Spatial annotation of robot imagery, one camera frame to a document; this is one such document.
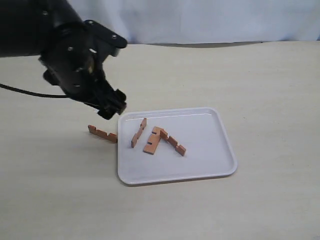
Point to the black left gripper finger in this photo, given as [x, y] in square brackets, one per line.
[116, 102]

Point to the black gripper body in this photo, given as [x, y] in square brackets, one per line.
[72, 65]

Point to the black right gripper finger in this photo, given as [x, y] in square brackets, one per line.
[107, 110]

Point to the white plastic tray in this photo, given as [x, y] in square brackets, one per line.
[199, 129]

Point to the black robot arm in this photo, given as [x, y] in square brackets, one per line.
[27, 26]

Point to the white backdrop cloth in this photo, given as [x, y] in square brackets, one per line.
[205, 21]

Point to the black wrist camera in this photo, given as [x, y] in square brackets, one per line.
[104, 41]

